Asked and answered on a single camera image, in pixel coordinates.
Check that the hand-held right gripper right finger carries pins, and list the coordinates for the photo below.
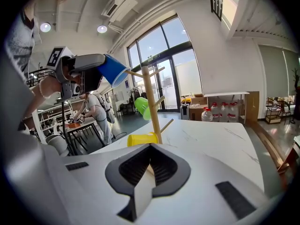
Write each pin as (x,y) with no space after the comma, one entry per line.
(199,191)

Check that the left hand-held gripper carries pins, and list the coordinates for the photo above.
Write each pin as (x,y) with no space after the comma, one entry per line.
(55,57)

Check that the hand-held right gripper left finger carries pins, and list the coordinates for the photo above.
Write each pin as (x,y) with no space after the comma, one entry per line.
(93,184)

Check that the blue plastic cup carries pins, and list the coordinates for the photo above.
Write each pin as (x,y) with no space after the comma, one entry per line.
(114,70)

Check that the yellow plastic cup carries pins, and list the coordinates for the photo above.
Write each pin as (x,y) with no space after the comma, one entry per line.
(140,139)

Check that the green plastic cup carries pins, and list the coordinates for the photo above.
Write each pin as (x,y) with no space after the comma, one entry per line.
(141,107)

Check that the wooden cup tree stand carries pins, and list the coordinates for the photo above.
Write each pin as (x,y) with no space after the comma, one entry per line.
(152,107)

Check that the person's left forearm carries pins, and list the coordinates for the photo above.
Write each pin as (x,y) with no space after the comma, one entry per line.
(55,84)

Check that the round ceiling light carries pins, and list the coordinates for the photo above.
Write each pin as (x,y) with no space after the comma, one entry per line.
(45,27)
(102,29)

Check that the white chair black legs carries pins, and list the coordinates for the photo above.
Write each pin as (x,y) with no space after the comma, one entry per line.
(57,144)

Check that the thin wrist band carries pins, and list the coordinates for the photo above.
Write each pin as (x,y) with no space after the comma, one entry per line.
(40,88)

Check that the white table with clutter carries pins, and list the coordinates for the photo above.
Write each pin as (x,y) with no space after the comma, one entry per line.
(89,123)

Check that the orange box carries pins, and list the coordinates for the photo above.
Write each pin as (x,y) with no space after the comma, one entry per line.
(73,125)

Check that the ceiling air conditioner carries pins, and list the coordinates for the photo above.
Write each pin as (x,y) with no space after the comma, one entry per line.
(119,5)

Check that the person's body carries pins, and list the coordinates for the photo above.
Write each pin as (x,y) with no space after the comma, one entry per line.
(18,43)

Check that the clear water jug red label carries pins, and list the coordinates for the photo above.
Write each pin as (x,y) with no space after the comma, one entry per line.
(207,115)
(215,112)
(224,112)
(232,112)

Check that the black-framed glass doors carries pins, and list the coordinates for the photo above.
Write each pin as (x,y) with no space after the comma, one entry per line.
(168,55)

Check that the white portable air cooler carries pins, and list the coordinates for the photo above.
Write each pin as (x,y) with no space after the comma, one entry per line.
(184,111)

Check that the cardboard box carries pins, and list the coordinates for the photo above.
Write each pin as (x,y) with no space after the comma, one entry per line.
(198,109)

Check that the white shelf table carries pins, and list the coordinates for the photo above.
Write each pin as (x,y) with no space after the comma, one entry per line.
(225,94)

